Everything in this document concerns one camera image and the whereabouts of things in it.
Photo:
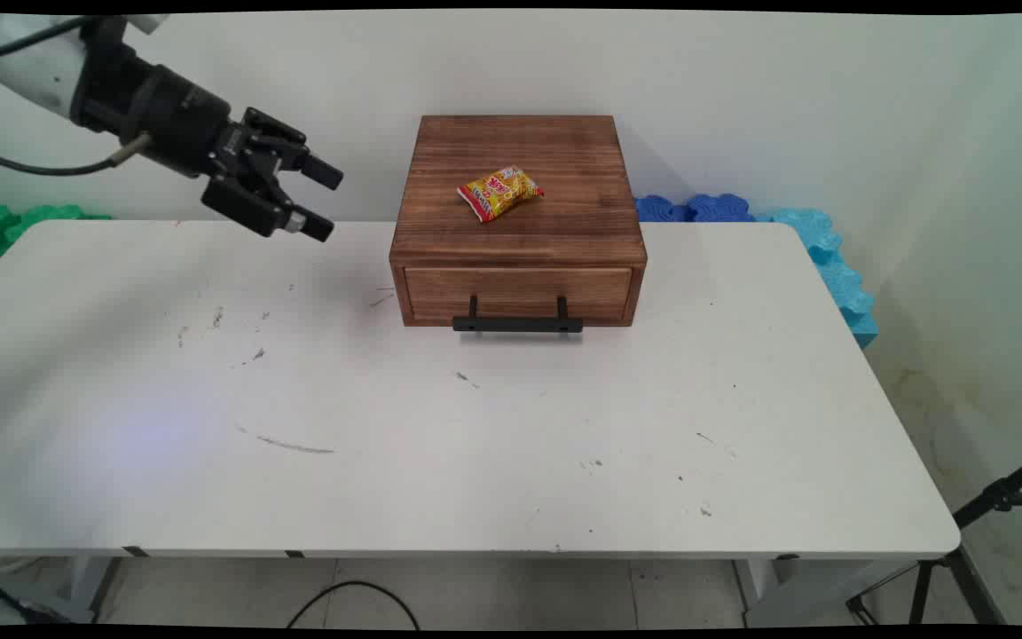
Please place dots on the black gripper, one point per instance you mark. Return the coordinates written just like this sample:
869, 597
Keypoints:
178, 120

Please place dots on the brown wooden drawer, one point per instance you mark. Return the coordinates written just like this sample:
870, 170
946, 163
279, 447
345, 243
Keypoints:
520, 286

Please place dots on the yellow red snack packet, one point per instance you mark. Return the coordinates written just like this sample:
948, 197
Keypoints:
499, 193

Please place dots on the brown wooden drawer cabinet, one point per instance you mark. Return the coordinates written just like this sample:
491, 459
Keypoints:
520, 177

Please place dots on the green foam puzzle mat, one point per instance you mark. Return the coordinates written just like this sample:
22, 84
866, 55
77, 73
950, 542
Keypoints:
5, 226

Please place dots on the dark blue foam puzzle mat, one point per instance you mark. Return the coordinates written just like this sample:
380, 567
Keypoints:
693, 209

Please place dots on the white table leg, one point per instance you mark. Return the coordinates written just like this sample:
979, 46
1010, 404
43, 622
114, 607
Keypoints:
795, 590
90, 586

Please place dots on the light blue foam puzzle mat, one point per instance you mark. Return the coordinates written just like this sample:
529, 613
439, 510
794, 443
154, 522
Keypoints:
839, 275

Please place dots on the black tripod stand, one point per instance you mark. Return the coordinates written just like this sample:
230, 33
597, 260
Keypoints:
963, 532

